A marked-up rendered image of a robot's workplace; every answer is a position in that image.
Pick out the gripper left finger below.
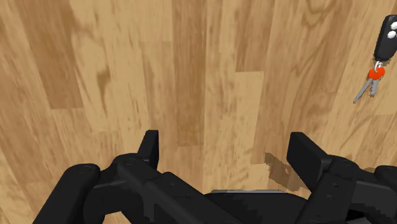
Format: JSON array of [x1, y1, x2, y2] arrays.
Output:
[[32, 129, 242, 224]]

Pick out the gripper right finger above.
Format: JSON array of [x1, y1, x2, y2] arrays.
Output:
[[286, 131, 397, 224]]

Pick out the black car key fob with keys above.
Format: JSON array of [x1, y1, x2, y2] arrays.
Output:
[[352, 14, 397, 104]]

